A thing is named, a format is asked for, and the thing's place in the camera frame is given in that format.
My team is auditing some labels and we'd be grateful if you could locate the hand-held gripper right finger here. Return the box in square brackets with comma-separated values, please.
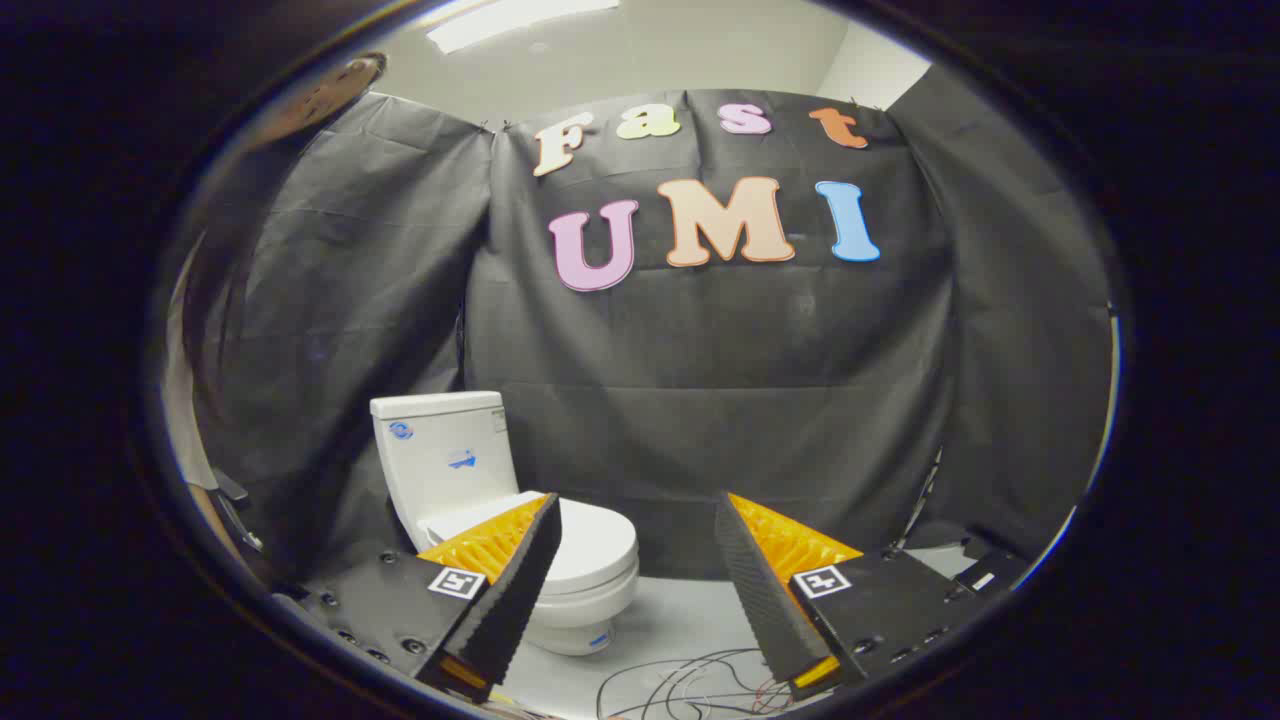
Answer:
[714, 490, 1001, 701]

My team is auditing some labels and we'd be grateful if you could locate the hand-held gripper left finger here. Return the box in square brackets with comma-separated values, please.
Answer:
[295, 490, 563, 704]

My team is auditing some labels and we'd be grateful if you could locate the white toilet lid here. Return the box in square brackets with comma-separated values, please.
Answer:
[420, 490, 639, 598]

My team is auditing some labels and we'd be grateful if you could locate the white toilet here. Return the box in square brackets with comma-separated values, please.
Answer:
[370, 390, 641, 657]

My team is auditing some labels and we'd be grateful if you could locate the black backdrop cloth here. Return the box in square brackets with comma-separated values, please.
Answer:
[195, 65, 1113, 591]

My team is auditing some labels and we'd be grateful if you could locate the black device with white label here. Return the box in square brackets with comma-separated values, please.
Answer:
[955, 545, 1031, 601]

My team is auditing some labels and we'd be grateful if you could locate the tangle of thin floor cables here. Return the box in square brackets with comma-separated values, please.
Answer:
[598, 648, 801, 720]

